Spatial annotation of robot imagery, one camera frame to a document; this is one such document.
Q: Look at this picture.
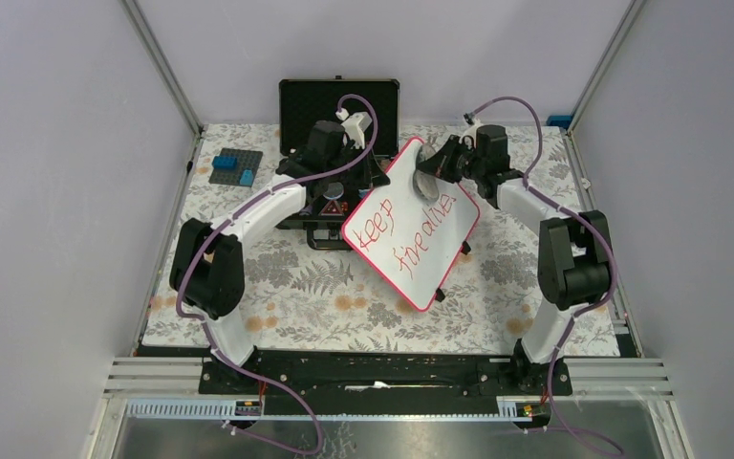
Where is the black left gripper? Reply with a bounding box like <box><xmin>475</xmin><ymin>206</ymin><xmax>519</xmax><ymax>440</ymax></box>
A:
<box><xmin>328</xmin><ymin>143</ymin><xmax>391</xmax><ymax>192</ymax></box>

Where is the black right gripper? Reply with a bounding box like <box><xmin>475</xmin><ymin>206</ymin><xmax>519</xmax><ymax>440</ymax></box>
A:
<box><xmin>417</xmin><ymin>137</ymin><xmax>484</xmax><ymax>186</ymax></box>

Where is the pink framed whiteboard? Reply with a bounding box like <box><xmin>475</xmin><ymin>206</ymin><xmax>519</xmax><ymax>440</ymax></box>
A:
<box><xmin>341</xmin><ymin>137</ymin><xmax>480</xmax><ymax>312</ymax></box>

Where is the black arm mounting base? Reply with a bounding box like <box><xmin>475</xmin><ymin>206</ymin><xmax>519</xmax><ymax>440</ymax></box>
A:
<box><xmin>199</xmin><ymin>350</ymin><xmax>573</xmax><ymax>416</ymax></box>

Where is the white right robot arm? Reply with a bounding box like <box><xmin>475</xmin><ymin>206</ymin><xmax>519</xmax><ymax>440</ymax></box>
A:
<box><xmin>412</xmin><ymin>124</ymin><xmax>616</xmax><ymax>394</ymax></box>

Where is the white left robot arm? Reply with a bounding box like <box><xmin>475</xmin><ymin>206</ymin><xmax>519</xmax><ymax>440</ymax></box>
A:
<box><xmin>169</xmin><ymin>112</ymin><xmax>378</xmax><ymax>393</ymax></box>

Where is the black open carrying case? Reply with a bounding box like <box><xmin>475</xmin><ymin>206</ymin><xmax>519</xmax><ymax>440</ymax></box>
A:
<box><xmin>276</xmin><ymin>76</ymin><xmax>400</xmax><ymax>251</ymax></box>

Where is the blue corner block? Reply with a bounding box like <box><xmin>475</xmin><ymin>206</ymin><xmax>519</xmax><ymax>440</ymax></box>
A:
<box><xmin>546</xmin><ymin>115</ymin><xmax>573</xmax><ymax>130</ymax></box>

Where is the small blue lego brick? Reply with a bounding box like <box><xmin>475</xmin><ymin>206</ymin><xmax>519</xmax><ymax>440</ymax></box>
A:
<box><xmin>238</xmin><ymin>169</ymin><xmax>254</xmax><ymax>187</ymax></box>

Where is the grey lego baseplate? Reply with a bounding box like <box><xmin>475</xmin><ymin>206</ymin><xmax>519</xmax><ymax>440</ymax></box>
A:
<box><xmin>208</xmin><ymin>148</ymin><xmax>264</xmax><ymax>187</ymax></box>

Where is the floral patterned table mat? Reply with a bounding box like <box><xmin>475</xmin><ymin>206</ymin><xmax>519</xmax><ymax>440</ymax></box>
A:
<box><xmin>137</xmin><ymin>124</ymin><xmax>621</xmax><ymax>357</ymax></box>

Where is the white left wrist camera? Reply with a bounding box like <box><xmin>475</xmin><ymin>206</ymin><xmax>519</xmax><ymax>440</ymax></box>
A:
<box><xmin>336</xmin><ymin>109</ymin><xmax>372</xmax><ymax>150</ymax></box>

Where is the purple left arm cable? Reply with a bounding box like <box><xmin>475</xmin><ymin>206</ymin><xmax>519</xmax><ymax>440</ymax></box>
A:
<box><xmin>175</xmin><ymin>93</ymin><xmax>379</xmax><ymax>455</ymax></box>

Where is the white slotted cable duct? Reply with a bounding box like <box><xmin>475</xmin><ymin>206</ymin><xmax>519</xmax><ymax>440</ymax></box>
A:
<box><xmin>126</xmin><ymin>397</ymin><xmax>533</xmax><ymax>423</ymax></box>

